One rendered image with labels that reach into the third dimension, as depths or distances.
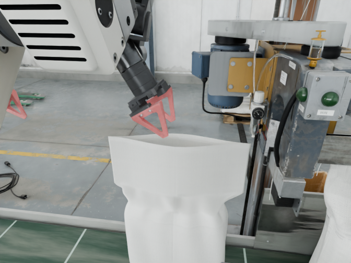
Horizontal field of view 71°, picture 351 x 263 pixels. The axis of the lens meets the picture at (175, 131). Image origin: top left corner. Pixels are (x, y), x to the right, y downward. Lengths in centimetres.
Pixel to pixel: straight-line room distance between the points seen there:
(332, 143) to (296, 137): 24
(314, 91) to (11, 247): 148
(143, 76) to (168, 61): 536
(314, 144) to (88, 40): 53
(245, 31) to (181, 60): 500
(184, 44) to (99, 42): 553
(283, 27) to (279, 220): 87
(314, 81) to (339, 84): 5
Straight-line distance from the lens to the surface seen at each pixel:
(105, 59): 26
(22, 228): 166
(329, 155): 87
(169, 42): 581
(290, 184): 68
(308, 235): 139
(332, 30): 71
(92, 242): 144
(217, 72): 94
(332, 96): 54
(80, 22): 24
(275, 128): 81
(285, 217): 129
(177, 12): 576
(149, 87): 51
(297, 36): 73
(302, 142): 63
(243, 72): 94
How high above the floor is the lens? 143
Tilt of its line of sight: 25 degrees down
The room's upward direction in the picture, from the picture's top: straight up
